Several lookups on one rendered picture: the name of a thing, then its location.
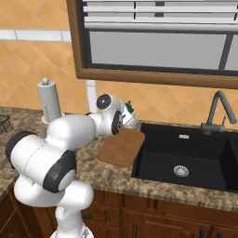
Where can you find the brown wooden cupboard door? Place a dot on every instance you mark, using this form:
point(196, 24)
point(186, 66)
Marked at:
point(173, 221)

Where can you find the white window blinds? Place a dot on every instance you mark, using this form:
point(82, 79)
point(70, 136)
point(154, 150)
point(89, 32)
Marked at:
point(161, 14)

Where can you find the brown wooden cutting board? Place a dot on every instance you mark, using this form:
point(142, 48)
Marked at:
point(122, 148)

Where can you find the grey paper towel roll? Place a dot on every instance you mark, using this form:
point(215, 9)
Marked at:
point(49, 102)

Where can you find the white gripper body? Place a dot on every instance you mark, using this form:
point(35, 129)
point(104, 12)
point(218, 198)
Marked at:
point(130, 120)

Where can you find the small green lumpy object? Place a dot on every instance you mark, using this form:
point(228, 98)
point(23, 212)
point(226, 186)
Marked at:
point(129, 107)

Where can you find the brown wooden corner cupboard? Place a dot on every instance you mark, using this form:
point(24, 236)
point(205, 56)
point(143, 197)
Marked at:
point(15, 217)

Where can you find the brown wooden drawer front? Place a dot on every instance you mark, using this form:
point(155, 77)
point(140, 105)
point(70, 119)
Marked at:
point(107, 201)

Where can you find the wooden framed window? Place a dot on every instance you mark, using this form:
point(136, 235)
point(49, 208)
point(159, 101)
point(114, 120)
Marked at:
point(155, 49)

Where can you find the black kitchen sink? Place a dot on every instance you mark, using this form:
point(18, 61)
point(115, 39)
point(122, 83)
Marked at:
point(186, 155)

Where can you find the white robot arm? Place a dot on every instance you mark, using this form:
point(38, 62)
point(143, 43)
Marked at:
point(46, 155)

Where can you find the grey sink tap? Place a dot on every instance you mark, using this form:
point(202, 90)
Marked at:
point(214, 108)

